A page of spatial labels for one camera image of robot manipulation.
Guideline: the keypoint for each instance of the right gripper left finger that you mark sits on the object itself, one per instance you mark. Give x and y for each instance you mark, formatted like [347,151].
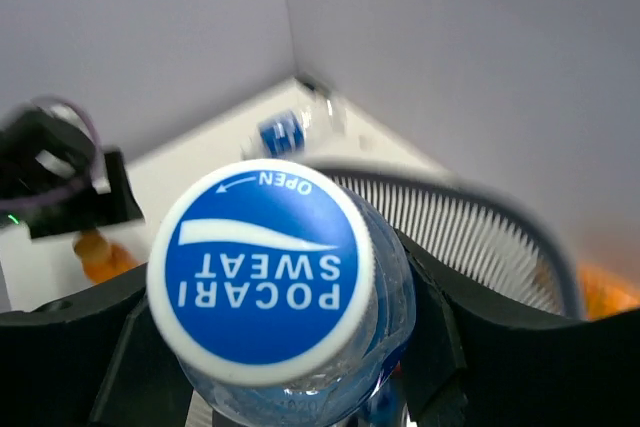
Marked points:
[94,358]

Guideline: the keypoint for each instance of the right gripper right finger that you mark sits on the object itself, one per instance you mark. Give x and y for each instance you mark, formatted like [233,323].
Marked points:
[478,358]

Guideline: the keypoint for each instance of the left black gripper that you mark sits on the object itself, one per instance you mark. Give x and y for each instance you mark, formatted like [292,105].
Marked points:
[57,178]

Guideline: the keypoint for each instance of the Pocari Sweat blue bottle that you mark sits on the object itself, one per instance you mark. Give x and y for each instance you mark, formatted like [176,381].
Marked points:
[287,299]

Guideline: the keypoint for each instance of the grey mesh waste bin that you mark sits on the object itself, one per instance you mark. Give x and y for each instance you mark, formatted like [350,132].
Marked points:
[478,233]

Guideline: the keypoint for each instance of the orange object behind bin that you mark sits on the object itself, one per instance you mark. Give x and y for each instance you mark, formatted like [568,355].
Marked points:
[605,293]

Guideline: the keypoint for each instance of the orange juice bottle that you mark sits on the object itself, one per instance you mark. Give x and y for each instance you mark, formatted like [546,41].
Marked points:
[102,259]

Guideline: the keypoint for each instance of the clear bottle blue label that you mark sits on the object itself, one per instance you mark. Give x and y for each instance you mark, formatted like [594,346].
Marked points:
[280,135]

